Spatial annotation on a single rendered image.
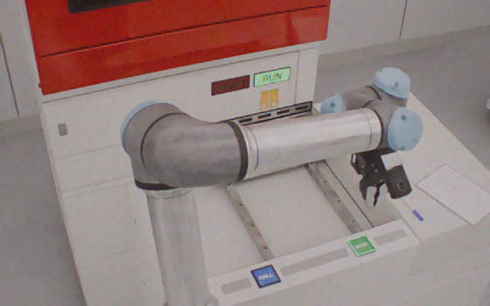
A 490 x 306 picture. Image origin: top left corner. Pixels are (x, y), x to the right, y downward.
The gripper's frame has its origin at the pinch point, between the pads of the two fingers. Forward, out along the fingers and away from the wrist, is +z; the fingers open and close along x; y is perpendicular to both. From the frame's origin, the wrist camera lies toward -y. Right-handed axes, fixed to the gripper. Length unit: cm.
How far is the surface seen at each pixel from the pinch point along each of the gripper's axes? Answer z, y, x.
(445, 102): 111, 149, -161
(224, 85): 0, 58, 15
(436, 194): 13.9, 8.7, -28.4
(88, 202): 33, 59, 58
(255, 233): 25.7, 23.6, 18.7
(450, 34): 103, 206, -206
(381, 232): 14.7, 2.8, -7.2
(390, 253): 15.1, -4.0, -5.8
